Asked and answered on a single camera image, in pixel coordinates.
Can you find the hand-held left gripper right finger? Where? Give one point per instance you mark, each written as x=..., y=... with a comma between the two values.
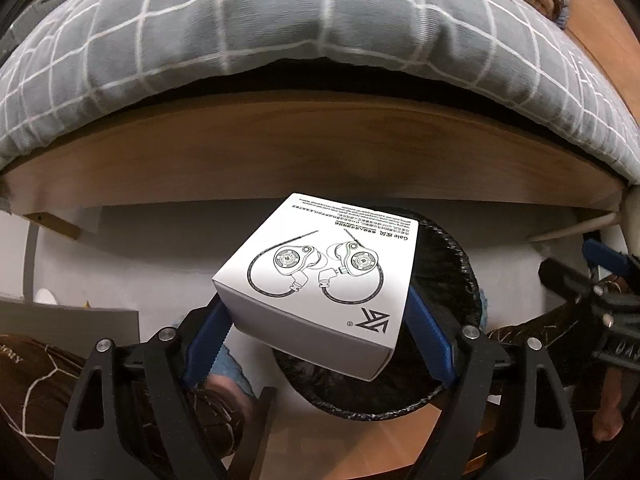
x=430, y=330

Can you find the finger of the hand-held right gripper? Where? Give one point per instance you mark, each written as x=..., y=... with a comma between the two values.
x=570, y=277
x=607, y=255

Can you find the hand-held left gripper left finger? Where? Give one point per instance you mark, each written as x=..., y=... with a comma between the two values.
x=207, y=340

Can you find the black bag trash bin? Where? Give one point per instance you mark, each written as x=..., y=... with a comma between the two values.
x=442, y=270

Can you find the white earphone box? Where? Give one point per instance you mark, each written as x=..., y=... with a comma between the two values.
x=320, y=280

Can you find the person's right hand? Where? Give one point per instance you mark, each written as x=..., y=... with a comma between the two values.
x=612, y=405

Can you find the white rod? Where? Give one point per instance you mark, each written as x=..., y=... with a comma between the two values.
x=575, y=227

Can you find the grey board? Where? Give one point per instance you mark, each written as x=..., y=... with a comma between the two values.
x=65, y=325

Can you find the person's brown patterned pants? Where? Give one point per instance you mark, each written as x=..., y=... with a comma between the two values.
x=30, y=385

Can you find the grey checked mattress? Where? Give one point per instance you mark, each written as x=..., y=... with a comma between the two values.
x=200, y=35

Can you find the wooden bed frame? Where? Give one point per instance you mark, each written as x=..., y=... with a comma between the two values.
x=300, y=160

